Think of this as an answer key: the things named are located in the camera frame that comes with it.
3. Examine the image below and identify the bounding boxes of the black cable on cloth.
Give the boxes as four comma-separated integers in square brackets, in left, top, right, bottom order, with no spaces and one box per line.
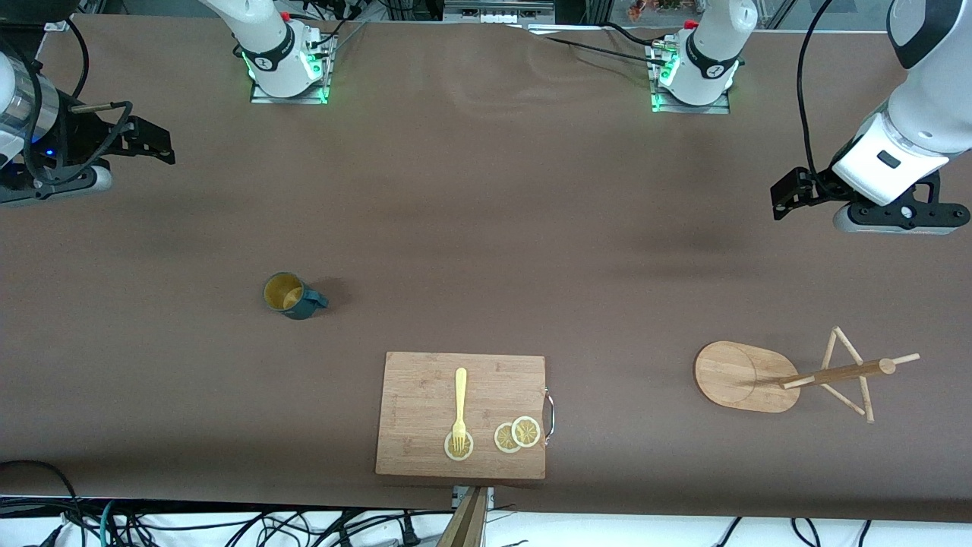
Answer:
[524,23,673,68]

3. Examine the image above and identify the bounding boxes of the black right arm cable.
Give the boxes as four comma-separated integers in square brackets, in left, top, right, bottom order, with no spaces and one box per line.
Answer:
[0,15,136,187]

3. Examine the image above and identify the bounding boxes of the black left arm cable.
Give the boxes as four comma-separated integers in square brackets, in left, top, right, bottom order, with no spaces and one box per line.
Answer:
[797,0,838,179]

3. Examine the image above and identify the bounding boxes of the teal cup with handle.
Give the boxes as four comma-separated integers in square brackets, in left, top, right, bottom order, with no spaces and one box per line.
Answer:
[263,272,330,321]

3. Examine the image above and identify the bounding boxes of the black cables at right base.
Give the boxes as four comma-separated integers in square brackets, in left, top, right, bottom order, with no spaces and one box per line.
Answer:
[302,0,369,58]

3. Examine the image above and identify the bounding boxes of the wooden pole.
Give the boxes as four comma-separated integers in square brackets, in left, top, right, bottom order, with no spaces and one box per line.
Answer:
[437,486,488,547]

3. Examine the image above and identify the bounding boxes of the black looped floor cable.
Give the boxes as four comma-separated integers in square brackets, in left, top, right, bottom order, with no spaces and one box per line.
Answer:
[0,460,86,547]

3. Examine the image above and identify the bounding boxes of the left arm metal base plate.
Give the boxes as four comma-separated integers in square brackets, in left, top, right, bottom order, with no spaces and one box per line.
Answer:
[649,42,731,115]

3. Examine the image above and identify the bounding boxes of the wooden cup rack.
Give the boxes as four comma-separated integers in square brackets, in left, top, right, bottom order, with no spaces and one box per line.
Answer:
[694,327,921,424]

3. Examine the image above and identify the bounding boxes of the yellow plastic fork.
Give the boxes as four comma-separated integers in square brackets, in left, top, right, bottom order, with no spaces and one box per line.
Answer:
[451,368,469,457]

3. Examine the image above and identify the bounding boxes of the grey power strip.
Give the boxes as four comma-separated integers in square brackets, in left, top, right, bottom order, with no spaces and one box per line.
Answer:
[444,0,555,25]

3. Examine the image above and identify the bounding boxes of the orange background object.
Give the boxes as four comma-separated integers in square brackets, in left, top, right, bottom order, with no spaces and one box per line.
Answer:
[626,0,684,21]

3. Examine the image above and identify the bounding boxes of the black floor cable bundle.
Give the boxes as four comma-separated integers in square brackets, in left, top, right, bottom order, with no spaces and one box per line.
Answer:
[114,507,426,547]

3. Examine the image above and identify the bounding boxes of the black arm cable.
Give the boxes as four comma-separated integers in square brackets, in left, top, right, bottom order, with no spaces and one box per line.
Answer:
[0,15,136,187]
[797,0,838,179]

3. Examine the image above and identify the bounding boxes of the brown table cloth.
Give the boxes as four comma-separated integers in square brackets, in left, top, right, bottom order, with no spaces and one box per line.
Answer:
[0,14,972,525]

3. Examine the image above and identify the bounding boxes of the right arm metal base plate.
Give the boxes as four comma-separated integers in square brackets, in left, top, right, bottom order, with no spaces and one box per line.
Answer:
[251,34,333,105]

